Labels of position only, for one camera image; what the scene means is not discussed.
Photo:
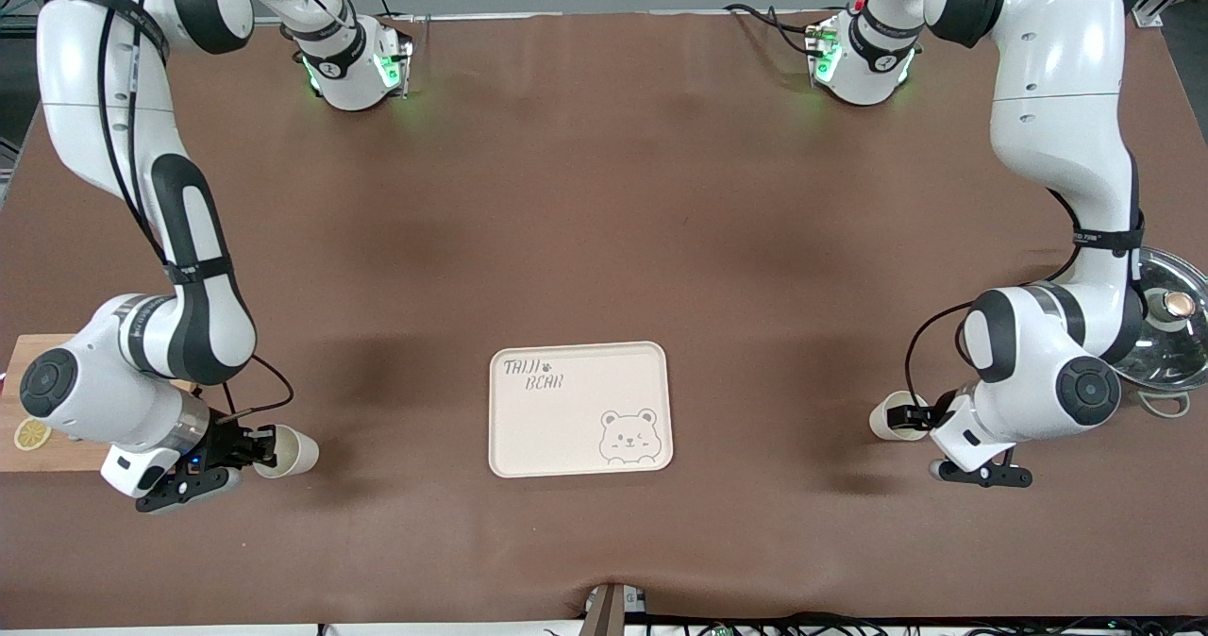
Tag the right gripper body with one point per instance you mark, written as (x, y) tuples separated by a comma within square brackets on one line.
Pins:
[(224, 444)]

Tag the brown table mat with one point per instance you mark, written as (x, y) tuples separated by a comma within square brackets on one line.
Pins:
[(566, 192)]

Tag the cream bear print tray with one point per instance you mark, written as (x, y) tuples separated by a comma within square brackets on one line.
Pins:
[(585, 428)]

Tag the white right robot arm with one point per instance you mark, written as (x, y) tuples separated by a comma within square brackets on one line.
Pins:
[(94, 98)]

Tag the white IKEA cup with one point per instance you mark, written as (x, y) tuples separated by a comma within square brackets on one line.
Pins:
[(297, 452), (887, 419)]

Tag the grey clamp bracket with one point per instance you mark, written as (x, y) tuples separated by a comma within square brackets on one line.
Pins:
[(604, 612)]

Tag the glass pot lid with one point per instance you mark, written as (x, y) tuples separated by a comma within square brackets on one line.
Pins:
[(1175, 343)]

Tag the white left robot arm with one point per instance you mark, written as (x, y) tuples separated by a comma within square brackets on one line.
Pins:
[(1057, 98)]

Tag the lemon slice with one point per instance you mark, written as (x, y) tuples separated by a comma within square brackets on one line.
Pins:
[(32, 434)]

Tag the wooden cutting board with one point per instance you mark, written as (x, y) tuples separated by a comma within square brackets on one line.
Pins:
[(57, 457)]

